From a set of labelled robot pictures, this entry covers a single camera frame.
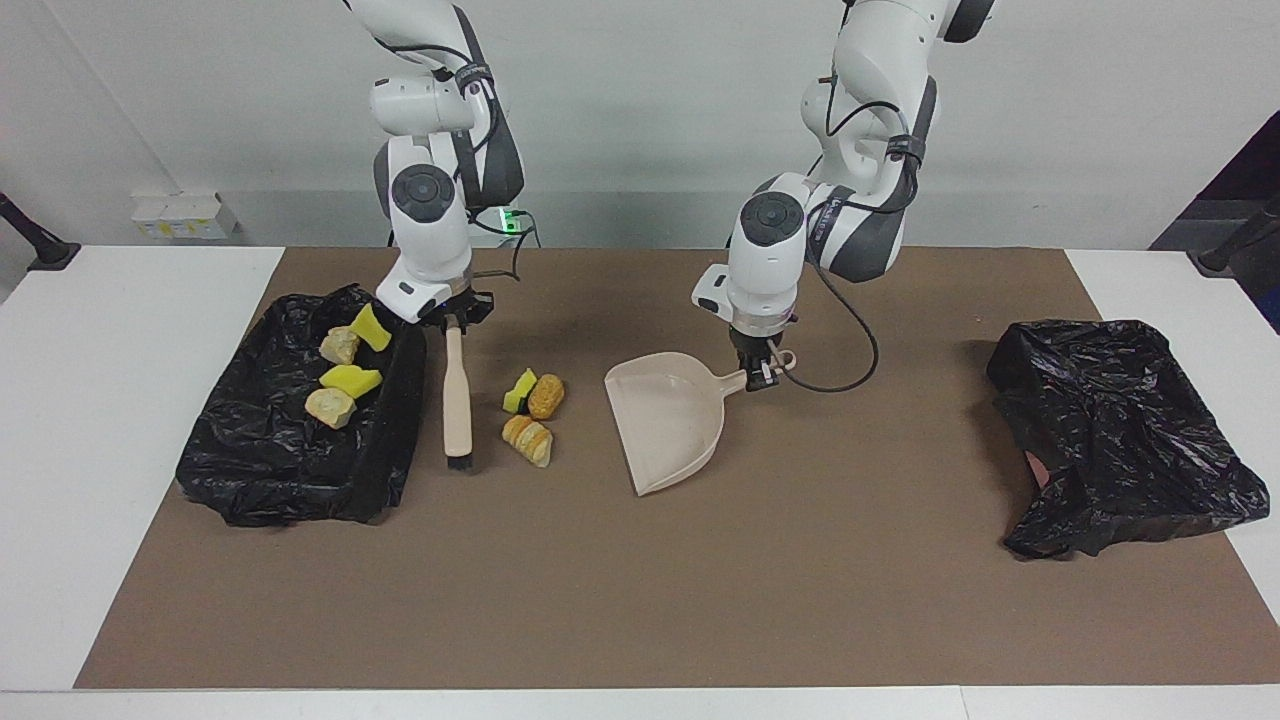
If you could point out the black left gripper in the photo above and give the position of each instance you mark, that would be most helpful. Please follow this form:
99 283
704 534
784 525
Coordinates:
752 345

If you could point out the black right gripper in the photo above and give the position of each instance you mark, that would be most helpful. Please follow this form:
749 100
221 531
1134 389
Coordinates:
460 303

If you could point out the beige hand brush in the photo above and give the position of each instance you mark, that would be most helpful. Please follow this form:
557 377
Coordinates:
458 400

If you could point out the notched yellow sponge piece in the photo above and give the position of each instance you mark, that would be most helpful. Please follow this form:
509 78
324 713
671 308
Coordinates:
371 328

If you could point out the yellow sponge with green layer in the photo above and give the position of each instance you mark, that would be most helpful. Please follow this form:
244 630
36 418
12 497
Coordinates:
518 392

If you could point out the beige plastic dustpan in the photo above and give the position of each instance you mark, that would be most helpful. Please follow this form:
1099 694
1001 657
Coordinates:
670 420

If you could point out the brown cork-like piece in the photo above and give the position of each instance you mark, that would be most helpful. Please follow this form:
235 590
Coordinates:
546 397

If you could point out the pale bread piece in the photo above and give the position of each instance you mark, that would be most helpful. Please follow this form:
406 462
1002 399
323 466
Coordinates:
340 346

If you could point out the rounded yellow sponge piece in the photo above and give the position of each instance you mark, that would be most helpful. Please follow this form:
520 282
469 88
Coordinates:
350 380

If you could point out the cream and orange croissant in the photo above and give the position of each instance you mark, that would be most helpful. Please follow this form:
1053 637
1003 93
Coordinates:
528 440

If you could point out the golden striped croissant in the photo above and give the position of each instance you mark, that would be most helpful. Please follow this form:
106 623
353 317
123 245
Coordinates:
330 408

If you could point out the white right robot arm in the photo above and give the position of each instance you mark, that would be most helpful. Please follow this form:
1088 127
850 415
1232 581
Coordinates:
430 230

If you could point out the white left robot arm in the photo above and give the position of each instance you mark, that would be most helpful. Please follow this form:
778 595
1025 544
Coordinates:
870 60

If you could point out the right black trash bag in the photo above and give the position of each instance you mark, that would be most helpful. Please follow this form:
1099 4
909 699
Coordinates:
260 470

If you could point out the crumpled black trash bag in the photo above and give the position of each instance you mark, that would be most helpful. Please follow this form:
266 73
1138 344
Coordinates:
1120 430

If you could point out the large brown table mat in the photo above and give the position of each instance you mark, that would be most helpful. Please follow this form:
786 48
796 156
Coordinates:
700 580

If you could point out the black clamp stand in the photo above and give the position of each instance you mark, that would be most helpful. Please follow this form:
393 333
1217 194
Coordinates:
35 235
1235 240

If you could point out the white wall socket boxes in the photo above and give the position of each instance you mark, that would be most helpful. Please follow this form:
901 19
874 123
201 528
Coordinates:
185 215

